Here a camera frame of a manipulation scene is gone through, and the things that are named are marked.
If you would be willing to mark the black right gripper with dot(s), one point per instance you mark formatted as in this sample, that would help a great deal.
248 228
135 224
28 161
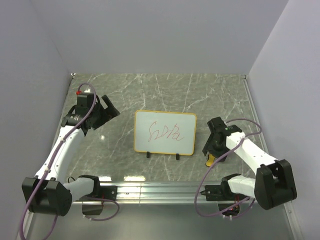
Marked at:
208 144

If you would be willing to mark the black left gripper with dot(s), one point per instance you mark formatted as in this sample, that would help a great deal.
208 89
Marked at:
110 112

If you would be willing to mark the yellow handled eraser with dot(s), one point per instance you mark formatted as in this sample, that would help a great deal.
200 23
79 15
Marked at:
210 160

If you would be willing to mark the yellow framed whiteboard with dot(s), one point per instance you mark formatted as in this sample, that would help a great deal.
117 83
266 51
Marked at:
163 132

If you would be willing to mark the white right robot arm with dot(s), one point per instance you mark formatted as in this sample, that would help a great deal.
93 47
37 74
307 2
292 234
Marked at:
273 184

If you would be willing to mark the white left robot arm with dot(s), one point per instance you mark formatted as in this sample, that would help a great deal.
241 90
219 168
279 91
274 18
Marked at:
47 192

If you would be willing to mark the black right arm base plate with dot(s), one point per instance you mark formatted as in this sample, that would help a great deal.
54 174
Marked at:
213 193

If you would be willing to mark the aluminium side rail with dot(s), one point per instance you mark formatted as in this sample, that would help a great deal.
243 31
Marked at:
258 139

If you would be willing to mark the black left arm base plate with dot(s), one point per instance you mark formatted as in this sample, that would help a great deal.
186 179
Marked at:
108 192

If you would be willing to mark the aluminium mounting rail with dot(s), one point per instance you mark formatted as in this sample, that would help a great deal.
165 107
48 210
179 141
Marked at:
133 192

